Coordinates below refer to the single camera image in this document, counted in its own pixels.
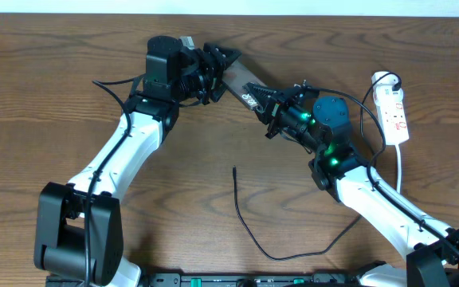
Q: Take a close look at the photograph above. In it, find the white power strip cord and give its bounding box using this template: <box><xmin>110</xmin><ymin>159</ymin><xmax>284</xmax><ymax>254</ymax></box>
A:
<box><xmin>394</xmin><ymin>143</ymin><xmax>402</xmax><ymax>195</ymax></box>

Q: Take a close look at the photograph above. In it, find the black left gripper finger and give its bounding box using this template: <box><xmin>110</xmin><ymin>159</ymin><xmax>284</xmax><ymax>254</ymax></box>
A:
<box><xmin>210</xmin><ymin>82</ymin><xmax>227</xmax><ymax>103</ymax></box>
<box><xmin>203</xmin><ymin>43</ymin><xmax>241</xmax><ymax>66</ymax></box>

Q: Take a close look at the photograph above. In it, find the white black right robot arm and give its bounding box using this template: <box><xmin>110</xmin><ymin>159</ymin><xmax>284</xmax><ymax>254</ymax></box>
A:
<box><xmin>242</xmin><ymin>83</ymin><xmax>459</xmax><ymax>286</ymax></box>

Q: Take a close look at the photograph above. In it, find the smartphone with Galaxy screen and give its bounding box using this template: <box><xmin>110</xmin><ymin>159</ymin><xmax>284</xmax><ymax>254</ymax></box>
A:
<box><xmin>222</xmin><ymin>60</ymin><xmax>265</xmax><ymax>111</ymax></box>

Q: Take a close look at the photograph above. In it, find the white power strip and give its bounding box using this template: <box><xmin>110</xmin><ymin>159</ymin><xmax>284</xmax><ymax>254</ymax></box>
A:
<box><xmin>373</xmin><ymin>85</ymin><xmax>410</xmax><ymax>146</ymax></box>

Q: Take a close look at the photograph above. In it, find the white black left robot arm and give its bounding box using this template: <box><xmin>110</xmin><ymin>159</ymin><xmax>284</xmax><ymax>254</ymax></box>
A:
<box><xmin>33</xmin><ymin>36</ymin><xmax>241</xmax><ymax>286</ymax></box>

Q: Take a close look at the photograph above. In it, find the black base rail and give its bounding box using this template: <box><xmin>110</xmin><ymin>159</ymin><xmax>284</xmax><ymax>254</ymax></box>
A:
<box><xmin>45</xmin><ymin>271</ymin><xmax>410</xmax><ymax>287</ymax></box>

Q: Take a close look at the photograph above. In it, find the black charging cable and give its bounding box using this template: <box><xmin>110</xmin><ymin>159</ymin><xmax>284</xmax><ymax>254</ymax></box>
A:
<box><xmin>232</xmin><ymin>71</ymin><xmax>402</xmax><ymax>261</ymax></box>

